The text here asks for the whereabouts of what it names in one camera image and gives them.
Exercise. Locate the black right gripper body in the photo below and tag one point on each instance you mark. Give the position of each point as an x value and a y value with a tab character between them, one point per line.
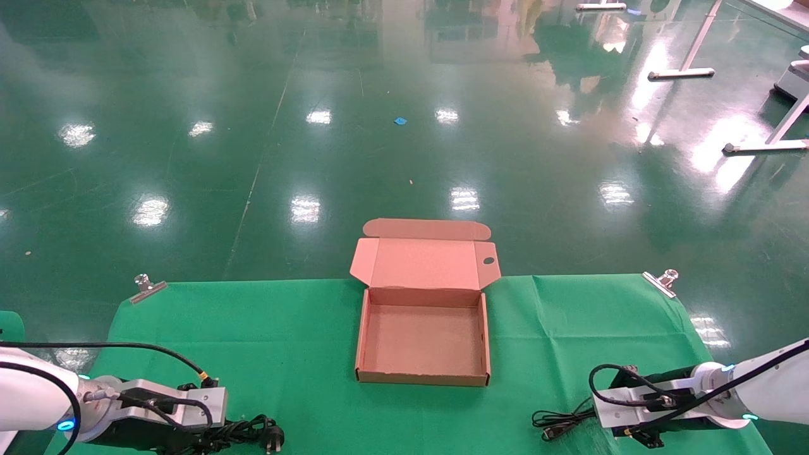
657	378

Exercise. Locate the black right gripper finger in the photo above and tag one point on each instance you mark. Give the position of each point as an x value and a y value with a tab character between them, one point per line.
646	437

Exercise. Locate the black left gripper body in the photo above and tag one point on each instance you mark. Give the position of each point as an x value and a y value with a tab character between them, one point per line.
145	436

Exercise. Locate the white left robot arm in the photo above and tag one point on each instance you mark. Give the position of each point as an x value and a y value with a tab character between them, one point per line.
25	398

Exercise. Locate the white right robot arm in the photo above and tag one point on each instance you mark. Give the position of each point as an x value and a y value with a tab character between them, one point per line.
777	392

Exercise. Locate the open brown cardboard box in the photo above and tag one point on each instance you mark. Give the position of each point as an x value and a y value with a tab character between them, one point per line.
423	341

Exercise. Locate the silver binder clip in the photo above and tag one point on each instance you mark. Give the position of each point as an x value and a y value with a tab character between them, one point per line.
657	284
148	292

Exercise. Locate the green table cloth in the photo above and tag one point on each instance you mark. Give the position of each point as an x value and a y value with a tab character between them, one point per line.
303	379

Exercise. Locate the green fabric patch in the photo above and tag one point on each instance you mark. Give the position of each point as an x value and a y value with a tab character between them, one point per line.
9	328

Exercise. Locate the gray machine base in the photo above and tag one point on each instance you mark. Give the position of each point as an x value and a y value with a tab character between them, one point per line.
793	79

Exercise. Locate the white table foot bar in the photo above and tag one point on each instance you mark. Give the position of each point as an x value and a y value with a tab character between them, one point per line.
600	6

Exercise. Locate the white table top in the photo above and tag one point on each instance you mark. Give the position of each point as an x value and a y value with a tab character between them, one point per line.
790	9

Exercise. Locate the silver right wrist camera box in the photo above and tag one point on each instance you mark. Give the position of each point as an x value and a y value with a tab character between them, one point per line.
613	411

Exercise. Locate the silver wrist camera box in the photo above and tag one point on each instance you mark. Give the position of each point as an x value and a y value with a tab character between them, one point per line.
613	411
215	398

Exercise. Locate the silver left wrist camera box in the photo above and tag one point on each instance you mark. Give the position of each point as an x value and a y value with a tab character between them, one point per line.
215	398

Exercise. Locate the white table leg frame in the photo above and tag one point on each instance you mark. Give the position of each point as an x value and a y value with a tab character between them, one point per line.
679	74
765	147

